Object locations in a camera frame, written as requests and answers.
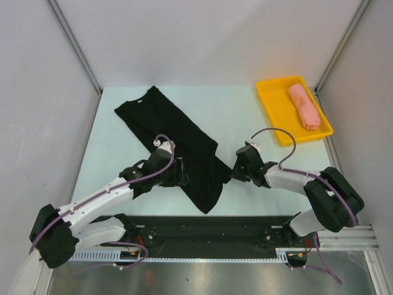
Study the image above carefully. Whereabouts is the black t-shirt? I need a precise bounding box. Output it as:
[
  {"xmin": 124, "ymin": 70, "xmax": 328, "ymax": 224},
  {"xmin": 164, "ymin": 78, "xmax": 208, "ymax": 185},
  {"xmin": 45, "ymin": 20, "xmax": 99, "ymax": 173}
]
[{"xmin": 114, "ymin": 86, "xmax": 232, "ymax": 214}]

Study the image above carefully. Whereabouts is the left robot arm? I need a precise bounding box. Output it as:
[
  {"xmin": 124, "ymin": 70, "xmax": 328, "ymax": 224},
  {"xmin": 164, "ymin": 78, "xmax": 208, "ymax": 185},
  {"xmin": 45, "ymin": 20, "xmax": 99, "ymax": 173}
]
[{"xmin": 29, "ymin": 148, "xmax": 190, "ymax": 269}]

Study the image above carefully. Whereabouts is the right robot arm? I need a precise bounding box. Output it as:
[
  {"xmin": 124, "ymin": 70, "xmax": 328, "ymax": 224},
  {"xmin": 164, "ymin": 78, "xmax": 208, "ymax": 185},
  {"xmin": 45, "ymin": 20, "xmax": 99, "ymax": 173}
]
[{"xmin": 232, "ymin": 143, "xmax": 365, "ymax": 246}]

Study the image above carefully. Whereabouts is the yellow plastic tray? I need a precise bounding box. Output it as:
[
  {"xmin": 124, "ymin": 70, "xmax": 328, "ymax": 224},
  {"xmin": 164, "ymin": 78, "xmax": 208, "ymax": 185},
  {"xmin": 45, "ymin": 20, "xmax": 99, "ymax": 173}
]
[{"xmin": 255, "ymin": 76, "xmax": 333, "ymax": 143}]

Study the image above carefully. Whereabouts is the rolled pink t-shirt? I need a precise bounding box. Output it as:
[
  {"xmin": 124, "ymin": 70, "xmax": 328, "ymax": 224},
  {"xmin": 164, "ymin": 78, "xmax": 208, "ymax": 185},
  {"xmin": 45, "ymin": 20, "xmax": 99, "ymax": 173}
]
[{"xmin": 288, "ymin": 84, "xmax": 321, "ymax": 130}]

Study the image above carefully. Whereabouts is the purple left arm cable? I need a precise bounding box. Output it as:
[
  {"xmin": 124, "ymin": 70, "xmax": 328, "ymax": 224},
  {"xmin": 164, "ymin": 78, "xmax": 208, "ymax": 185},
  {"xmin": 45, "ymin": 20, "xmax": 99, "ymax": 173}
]
[{"xmin": 29, "ymin": 133, "xmax": 177, "ymax": 277}]

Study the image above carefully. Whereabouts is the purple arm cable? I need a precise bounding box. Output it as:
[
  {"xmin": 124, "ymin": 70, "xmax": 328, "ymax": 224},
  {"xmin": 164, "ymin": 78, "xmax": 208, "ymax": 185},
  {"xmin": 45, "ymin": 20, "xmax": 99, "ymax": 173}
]
[
  {"xmin": 29, "ymin": 133, "xmax": 177, "ymax": 277},
  {"xmin": 250, "ymin": 127, "xmax": 359, "ymax": 285}
]

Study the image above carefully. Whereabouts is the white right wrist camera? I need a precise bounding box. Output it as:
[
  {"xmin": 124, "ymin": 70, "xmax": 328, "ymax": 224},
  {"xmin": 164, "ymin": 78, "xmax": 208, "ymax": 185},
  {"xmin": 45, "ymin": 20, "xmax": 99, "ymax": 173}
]
[{"xmin": 246, "ymin": 138, "xmax": 262, "ymax": 153}]

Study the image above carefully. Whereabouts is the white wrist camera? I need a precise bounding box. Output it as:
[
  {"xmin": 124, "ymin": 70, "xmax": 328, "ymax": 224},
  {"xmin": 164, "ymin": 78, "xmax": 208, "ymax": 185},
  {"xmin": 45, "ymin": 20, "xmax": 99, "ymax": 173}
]
[
  {"xmin": 246, "ymin": 138, "xmax": 262, "ymax": 153},
  {"xmin": 153, "ymin": 140, "xmax": 173, "ymax": 154}
]

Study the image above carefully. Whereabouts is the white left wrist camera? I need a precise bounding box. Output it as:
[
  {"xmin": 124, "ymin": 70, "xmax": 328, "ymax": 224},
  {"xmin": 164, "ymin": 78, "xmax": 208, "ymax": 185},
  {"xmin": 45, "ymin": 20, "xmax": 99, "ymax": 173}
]
[{"xmin": 153, "ymin": 140, "xmax": 173, "ymax": 154}]

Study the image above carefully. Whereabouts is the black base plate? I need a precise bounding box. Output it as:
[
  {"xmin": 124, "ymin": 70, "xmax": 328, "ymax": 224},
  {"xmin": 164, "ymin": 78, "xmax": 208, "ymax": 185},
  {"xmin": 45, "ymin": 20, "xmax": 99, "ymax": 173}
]
[{"xmin": 116, "ymin": 214, "xmax": 315, "ymax": 256}]

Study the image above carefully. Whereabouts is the white slotted cable duct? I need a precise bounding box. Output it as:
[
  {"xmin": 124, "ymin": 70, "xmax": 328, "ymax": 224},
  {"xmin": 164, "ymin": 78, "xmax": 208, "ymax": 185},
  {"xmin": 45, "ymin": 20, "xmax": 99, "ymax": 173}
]
[{"xmin": 70, "ymin": 248, "xmax": 288, "ymax": 265}]

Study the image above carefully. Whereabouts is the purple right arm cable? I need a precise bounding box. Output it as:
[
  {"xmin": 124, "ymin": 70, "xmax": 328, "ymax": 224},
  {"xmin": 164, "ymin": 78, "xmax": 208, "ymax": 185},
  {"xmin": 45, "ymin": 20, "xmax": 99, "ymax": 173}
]
[{"xmin": 250, "ymin": 127, "xmax": 359, "ymax": 285}]

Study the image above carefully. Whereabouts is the right aluminium frame post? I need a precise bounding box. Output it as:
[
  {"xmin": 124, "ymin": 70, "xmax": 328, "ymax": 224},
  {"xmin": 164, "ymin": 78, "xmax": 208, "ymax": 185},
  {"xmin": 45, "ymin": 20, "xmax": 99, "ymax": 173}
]
[{"xmin": 315, "ymin": 0, "xmax": 373, "ymax": 93}]

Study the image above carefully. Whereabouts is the aluminium frame post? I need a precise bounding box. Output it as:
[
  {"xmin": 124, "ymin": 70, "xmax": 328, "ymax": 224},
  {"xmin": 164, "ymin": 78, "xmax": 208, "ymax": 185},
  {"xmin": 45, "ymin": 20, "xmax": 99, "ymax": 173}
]
[
  {"xmin": 315, "ymin": 0, "xmax": 373, "ymax": 93},
  {"xmin": 44, "ymin": 0, "xmax": 103, "ymax": 95}
]

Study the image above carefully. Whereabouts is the left aluminium frame post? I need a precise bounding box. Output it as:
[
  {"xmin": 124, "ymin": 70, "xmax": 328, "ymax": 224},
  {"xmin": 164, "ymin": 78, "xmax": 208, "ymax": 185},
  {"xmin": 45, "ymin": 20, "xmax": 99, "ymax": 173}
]
[{"xmin": 44, "ymin": 0, "xmax": 103, "ymax": 95}]

